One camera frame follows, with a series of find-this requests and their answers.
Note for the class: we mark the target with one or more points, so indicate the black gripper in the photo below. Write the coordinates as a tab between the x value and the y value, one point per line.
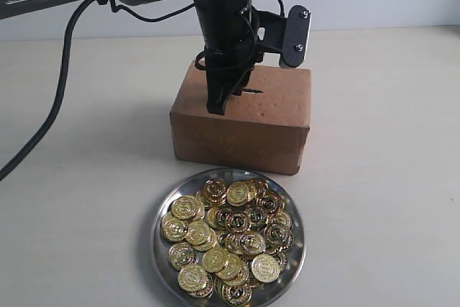
229	38

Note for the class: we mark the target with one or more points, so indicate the brown cardboard slotted box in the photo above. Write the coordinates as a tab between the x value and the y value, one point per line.
264	129

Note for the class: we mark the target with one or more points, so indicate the gold coin top left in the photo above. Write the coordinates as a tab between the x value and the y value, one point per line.
214	190

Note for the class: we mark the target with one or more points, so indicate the gold coin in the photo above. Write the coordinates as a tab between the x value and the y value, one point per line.
238	193
214	190
265	268
252	243
240	295
174	230
215	259
185	207
237	222
278	235
270	202
192	278
182	254

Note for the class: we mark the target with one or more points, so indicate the gold coin top centre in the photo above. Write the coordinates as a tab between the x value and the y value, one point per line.
238	193

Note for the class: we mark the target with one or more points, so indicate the gold coin right upper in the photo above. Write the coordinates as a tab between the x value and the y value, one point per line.
270	202

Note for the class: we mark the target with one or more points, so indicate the gold coin left upper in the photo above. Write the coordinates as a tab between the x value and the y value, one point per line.
185	207

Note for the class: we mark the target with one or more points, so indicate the gold coin left middle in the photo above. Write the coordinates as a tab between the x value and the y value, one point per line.
174	230

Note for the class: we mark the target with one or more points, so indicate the gold coin right middle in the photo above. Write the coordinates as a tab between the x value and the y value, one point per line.
278	235

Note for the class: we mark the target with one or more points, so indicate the gold coin lower left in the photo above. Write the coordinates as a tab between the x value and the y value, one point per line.
182	254

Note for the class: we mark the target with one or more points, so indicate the gold coin front right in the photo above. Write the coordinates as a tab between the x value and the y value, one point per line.
265	268

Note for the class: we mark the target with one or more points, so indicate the gold coin front left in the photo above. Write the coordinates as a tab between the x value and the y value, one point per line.
192	278

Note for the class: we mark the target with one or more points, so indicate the round steel plate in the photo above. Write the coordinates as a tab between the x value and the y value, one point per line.
207	230

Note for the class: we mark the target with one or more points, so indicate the gold coin bottom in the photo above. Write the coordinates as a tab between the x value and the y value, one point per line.
240	295

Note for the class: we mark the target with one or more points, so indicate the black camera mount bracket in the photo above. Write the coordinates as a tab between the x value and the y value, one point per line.
275	26

